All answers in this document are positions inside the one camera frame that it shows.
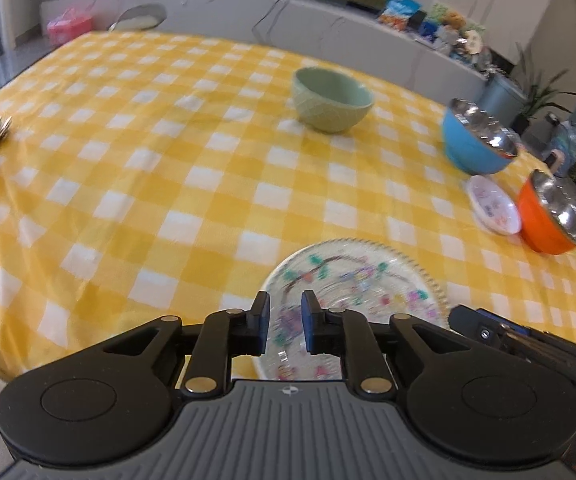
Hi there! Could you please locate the clear glass patterned plate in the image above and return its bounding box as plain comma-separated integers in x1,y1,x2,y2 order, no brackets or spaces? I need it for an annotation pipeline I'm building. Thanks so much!
254,238,450,382

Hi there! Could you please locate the small white patterned dish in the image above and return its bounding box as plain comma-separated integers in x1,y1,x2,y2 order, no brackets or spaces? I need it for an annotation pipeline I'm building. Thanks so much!
465,174,521,236

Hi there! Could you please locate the orange steel bowl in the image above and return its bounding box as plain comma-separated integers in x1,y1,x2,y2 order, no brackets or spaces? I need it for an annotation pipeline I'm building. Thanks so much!
516,169,576,255

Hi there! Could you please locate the blue steel bowl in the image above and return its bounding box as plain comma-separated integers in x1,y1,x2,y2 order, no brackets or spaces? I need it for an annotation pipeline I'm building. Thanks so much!
442,98,519,174

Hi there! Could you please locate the green ceramic bowl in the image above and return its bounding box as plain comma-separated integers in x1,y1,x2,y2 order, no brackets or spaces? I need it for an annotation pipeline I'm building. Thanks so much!
291,66,375,133

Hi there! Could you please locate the yellow white checkered tablecloth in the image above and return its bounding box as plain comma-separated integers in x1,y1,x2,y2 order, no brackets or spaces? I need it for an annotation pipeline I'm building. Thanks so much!
0,32,576,378

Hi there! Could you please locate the small pink heater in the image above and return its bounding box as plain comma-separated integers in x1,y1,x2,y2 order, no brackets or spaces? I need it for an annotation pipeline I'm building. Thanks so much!
544,150,566,174

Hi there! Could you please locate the blue water jug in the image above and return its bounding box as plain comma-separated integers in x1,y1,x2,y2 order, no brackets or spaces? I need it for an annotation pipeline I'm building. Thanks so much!
550,120,576,177

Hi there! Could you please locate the grey blue trash bin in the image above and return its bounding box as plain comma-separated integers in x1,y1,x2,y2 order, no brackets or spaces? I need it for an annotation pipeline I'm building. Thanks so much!
476,74,527,127

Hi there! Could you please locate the green potted floor plant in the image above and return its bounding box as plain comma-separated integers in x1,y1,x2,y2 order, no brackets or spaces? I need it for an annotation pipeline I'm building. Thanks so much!
509,44,576,136

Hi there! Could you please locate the white tv console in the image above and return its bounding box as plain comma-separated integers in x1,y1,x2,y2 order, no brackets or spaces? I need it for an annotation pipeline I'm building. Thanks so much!
41,0,486,104

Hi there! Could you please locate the brown teddy bear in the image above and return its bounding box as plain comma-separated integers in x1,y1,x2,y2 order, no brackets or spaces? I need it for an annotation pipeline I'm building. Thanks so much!
442,10,467,30

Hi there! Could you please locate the blue snack bag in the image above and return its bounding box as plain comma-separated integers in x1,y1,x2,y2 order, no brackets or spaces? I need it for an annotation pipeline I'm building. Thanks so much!
378,0,422,32

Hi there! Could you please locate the pink plastic box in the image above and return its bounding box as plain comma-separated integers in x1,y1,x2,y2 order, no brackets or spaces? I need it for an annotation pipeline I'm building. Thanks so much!
46,9,93,47

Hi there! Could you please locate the black power cable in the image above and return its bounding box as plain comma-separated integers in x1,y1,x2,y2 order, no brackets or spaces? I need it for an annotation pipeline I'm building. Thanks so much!
252,0,295,46

